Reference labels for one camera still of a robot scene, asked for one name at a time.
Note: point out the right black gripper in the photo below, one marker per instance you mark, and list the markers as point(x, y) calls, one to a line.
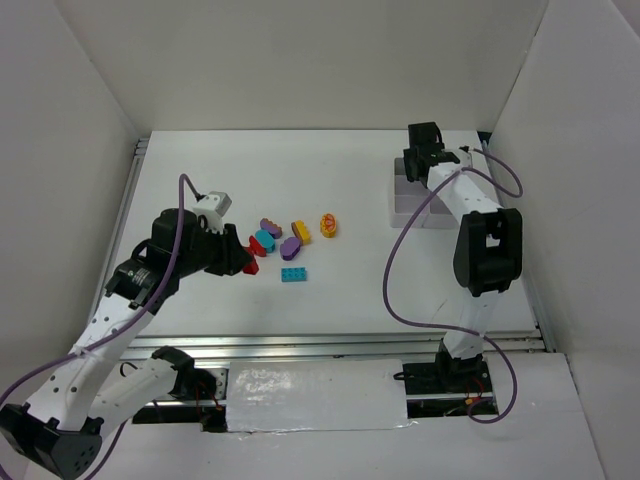
point(420, 154)

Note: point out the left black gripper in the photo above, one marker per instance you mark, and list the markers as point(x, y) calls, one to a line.
point(222, 251)

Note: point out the teal oval lego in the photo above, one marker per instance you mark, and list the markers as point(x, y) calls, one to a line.
point(265, 240)

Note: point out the red rectangular lego brick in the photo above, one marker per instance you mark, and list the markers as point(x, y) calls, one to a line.
point(252, 268)

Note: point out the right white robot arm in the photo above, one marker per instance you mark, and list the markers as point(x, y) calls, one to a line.
point(488, 253)

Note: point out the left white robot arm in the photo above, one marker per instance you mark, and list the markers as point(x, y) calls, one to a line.
point(62, 426)

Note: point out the purple brown half-round lego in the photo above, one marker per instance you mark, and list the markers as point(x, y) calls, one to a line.
point(271, 227)

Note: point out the white compartment organizer tray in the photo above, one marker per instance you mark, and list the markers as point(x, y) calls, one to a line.
point(405, 197)

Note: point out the purple oval lego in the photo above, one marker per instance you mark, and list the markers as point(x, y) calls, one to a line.
point(290, 248)

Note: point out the teal flat lego plate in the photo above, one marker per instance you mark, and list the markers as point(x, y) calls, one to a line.
point(293, 274)

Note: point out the yellow brown lego brick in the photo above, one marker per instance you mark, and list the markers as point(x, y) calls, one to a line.
point(301, 232)

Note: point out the yellow butterfly lego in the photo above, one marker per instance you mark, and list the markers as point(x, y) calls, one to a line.
point(328, 225)

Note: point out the white foil-taped panel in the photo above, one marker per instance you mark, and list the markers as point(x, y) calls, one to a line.
point(336, 395)

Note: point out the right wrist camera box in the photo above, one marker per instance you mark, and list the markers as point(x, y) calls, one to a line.
point(464, 155)

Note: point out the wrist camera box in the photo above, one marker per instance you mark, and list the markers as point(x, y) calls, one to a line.
point(213, 206)
point(464, 155)

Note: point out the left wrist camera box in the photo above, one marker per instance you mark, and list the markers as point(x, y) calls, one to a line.
point(213, 206)

